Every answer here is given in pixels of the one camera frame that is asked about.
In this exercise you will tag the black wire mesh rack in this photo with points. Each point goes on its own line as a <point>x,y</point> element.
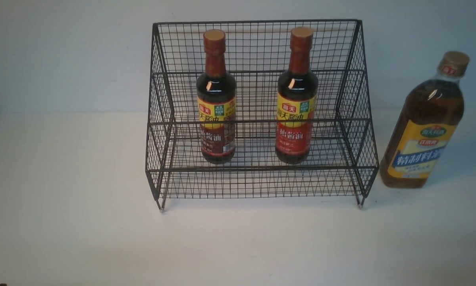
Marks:
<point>343,158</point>

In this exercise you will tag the dark soy sauce bottle brown label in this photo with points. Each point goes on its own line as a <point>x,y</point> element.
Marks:
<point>216,101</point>

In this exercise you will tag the cooking wine bottle yellow label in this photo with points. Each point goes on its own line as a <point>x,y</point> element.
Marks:
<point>428,120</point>

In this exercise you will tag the soy sauce bottle red label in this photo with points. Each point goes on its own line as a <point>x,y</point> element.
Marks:
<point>296,101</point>

